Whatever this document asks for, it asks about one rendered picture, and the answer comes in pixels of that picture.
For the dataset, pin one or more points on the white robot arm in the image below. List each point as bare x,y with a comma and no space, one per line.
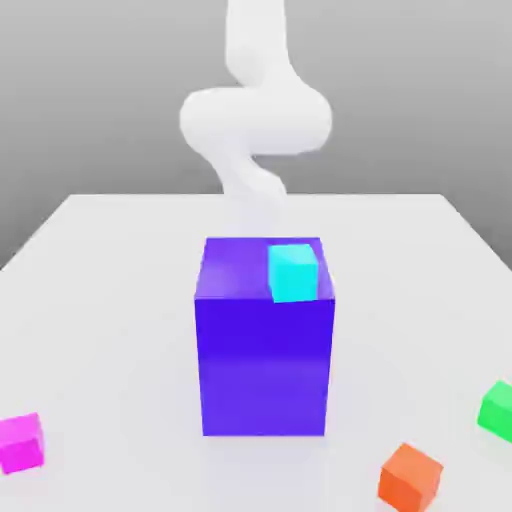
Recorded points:
256,120

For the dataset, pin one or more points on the small cyan cube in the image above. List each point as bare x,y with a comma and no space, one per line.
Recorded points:
293,276

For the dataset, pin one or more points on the small orange cube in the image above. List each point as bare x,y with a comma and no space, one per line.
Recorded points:
408,478

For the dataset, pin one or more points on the small green cube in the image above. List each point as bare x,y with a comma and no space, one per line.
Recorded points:
498,412

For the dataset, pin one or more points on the small magenta cube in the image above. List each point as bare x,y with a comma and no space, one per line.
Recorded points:
20,444

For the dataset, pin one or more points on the large purple box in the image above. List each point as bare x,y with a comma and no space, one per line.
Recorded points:
264,368

